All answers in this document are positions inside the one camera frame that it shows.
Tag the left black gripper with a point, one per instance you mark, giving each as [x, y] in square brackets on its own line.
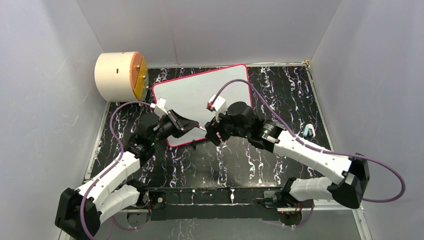
[183, 124]

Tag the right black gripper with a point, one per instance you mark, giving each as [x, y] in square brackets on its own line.
[212, 127]

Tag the pink framed whiteboard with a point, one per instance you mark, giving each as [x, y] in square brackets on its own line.
[188, 96]

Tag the white whiteboard marker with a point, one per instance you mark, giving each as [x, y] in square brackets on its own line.
[201, 128]

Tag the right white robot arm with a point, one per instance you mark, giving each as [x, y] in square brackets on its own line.
[344, 178]

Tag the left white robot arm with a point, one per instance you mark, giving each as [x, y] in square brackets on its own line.
[106, 179]

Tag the black whiteboard stand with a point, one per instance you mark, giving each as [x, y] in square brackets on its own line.
[194, 144]

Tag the cream cylindrical drawer box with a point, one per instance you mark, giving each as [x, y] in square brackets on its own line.
[122, 76]

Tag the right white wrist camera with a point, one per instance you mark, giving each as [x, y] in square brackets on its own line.
[218, 105]

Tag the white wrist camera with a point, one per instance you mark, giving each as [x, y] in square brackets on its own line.
[159, 107]
[218, 105]

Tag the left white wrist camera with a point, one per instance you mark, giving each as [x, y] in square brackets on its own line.
[159, 107]

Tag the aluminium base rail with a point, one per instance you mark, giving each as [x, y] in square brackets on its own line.
[228, 203]

